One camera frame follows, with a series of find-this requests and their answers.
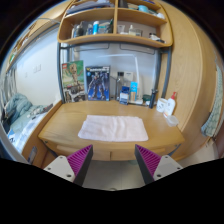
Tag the checkered hanging cloth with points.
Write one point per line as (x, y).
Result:
(209, 127)

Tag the black cylinder bottle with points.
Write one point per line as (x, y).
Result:
(152, 100)

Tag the blue robot model box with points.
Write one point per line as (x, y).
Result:
(98, 83)

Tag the clear plastic container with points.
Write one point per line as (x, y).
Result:
(172, 121)

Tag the green Groot box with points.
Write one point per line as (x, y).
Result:
(73, 81)

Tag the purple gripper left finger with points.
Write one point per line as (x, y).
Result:
(73, 167)

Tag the wooden desk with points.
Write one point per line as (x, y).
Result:
(61, 132)

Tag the light blue carton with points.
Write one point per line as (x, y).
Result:
(133, 90)

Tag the wooden wall shelf unit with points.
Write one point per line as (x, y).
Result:
(143, 22)

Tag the white folded towel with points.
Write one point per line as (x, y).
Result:
(113, 129)

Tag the white mug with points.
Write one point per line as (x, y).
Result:
(161, 104)

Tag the small blue box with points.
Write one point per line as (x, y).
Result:
(124, 95)

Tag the clear water bottle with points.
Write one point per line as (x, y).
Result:
(119, 84)

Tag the bed with teal bedding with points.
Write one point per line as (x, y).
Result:
(20, 118)

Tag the white lotion pump bottle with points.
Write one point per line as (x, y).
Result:
(170, 106)

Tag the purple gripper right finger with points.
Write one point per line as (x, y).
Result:
(154, 167)

